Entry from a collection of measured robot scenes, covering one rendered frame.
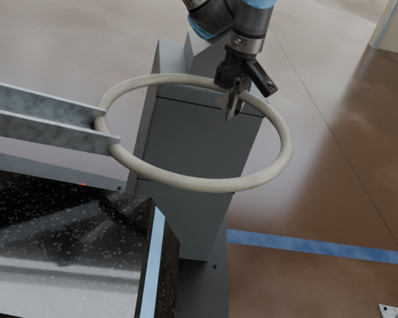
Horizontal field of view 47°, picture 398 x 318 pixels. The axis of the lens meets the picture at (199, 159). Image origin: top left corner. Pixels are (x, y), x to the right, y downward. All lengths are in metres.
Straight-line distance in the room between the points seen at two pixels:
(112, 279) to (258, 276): 1.41
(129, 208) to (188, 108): 0.72
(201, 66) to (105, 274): 0.98
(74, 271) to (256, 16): 0.73
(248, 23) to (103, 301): 0.74
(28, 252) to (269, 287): 1.47
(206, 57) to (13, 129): 0.88
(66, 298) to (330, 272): 1.77
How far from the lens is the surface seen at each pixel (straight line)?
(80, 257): 0.88
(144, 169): 0.95
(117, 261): 0.88
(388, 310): 2.42
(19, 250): 0.89
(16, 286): 0.83
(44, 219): 0.94
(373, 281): 2.53
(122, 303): 0.83
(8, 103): 1.03
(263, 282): 2.19
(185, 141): 1.70
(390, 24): 6.44
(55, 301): 0.82
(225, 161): 1.77
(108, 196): 1.01
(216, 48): 1.63
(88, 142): 0.98
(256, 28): 1.21
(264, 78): 1.26
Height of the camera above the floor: 1.52
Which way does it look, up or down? 33 degrees down
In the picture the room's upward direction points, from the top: 18 degrees clockwise
